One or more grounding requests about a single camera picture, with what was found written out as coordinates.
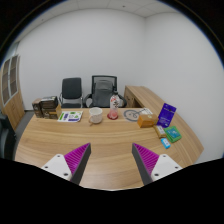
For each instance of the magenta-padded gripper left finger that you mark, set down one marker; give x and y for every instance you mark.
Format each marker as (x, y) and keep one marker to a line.
(75, 160)

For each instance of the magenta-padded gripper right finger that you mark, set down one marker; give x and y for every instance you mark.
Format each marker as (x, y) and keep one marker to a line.
(148, 160)

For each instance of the clear pink drink bottle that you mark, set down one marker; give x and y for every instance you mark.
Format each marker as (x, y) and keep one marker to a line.
(113, 106)

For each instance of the small blue packet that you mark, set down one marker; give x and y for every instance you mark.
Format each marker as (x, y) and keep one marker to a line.
(165, 143)

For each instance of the small yellow box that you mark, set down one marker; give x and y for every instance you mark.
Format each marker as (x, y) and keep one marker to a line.
(160, 131)

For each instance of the green packet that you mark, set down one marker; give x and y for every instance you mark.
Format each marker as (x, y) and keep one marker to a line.
(173, 134)

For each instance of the orange cardboard box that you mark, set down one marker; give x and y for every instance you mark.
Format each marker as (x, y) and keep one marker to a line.
(147, 121)

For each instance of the white printed leaflet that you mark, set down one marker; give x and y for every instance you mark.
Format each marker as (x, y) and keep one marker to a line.
(70, 116)

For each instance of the purple retail package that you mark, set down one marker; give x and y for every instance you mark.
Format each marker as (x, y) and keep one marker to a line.
(166, 115)

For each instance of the white ceramic mug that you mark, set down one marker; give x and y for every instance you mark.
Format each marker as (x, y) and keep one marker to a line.
(96, 115)

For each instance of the tan cardboard box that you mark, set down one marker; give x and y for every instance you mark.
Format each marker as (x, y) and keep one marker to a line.
(55, 114)

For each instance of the flat round red coaster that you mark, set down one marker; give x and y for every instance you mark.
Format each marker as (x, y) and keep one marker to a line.
(109, 117)

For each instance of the dark printed carton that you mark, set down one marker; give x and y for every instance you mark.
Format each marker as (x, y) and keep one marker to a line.
(49, 102)

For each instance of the small dark brown carton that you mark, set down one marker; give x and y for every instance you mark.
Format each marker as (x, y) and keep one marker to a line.
(36, 107)

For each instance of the wooden side desk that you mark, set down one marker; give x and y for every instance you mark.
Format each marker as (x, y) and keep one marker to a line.
(140, 95)

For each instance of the grey backpack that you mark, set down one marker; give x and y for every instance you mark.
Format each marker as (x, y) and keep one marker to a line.
(102, 93)

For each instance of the black armchair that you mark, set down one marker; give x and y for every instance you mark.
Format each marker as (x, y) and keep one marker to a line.
(6, 136)

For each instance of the black mesh office chair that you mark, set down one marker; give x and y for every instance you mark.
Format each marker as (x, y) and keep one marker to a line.
(96, 78)

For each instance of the wooden glass-door cabinet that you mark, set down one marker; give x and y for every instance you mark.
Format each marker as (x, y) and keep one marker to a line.
(11, 96)

